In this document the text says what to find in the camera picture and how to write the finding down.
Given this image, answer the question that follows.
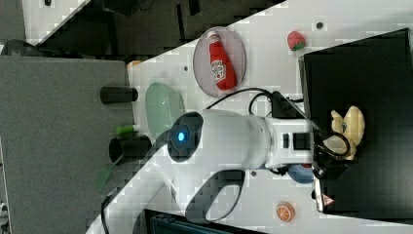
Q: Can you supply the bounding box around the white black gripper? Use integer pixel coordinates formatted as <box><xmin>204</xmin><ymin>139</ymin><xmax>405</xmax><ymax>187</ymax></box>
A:
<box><xmin>265</xmin><ymin>118</ymin><xmax>352</xmax><ymax>179</ymax></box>

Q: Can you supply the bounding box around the peeled toy banana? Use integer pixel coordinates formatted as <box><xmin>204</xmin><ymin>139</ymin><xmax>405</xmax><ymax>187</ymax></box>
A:
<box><xmin>323</xmin><ymin>106</ymin><xmax>365</xmax><ymax>160</ymax></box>

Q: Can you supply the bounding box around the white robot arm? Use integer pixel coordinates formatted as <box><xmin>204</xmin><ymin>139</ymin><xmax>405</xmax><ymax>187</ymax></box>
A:
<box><xmin>86</xmin><ymin>109</ymin><xmax>352</xmax><ymax>234</ymax></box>

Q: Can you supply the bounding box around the black silver toaster oven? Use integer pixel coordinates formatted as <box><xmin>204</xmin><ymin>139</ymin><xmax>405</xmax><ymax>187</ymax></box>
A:
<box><xmin>299</xmin><ymin>28</ymin><xmax>413</xmax><ymax>223</ymax></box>

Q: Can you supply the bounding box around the blue small bowl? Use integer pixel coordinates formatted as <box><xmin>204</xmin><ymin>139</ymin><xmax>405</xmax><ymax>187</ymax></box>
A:
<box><xmin>287</xmin><ymin>165</ymin><xmax>314</xmax><ymax>184</ymax></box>

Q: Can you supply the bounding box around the orange slice toy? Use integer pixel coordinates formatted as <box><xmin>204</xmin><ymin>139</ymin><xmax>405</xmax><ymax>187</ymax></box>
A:
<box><xmin>276</xmin><ymin>201</ymin><xmax>295</xmax><ymax>222</ymax></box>

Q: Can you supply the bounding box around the red ketchup bottle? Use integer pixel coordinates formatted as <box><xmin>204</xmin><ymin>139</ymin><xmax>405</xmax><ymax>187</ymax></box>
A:
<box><xmin>207</xmin><ymin>30</ymin><xmax>237</xmax><ymax>91</ymax></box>

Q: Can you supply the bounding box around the red toy strawberry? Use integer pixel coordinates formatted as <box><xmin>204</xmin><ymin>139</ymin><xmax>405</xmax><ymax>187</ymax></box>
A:
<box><xmin>287</xmin><ymin>31</ymin><xmax>306</xmax><ymax>51</ymax></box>

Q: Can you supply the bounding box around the grey round plate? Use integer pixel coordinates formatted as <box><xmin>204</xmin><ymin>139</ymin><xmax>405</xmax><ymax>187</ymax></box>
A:
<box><xmin>193</xmin><ymin>26</ymin><xmax>246</xmax><ymax>98</ymax></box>

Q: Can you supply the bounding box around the green plastic colander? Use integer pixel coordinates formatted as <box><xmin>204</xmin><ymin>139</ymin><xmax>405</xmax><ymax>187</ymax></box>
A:
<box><xmin>145</xmin><ymin>83</ymin><xmax>185</xmax><ymax>138</ymax></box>

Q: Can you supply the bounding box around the black round pan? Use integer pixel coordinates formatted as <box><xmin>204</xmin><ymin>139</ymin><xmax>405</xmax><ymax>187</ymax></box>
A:
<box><xmin>109</xmin><ymin>136</ymin><xmax>152</xmax><ymax>165</ymax></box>

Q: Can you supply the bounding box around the green toy vegetable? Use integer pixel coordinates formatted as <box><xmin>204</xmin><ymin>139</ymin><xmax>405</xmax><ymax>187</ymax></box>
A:
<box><xmin>116</xmin><ymin>125</ymin><xmax>140</xmax><ymax>135</ymax></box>

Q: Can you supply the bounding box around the green slotted spatula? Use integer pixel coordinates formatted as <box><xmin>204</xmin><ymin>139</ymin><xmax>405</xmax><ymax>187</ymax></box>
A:
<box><xmin>94</xmin><ymin>156</ymin><xmax>123</xmax><ymax>192</ymax></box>

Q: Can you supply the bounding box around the black cylinder cup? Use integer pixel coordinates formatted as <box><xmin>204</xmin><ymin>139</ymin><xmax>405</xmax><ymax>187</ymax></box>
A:
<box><xmin>100</xmin><ymin>87</ymin><xmax>138</xmax><ymax>104</ymax></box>

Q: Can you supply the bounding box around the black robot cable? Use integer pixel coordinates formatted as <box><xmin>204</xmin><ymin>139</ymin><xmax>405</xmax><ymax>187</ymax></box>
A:
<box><xmin>206</xmin><ymin>87</ymin><xmax>305</xmax><ymax>117</ymax></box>

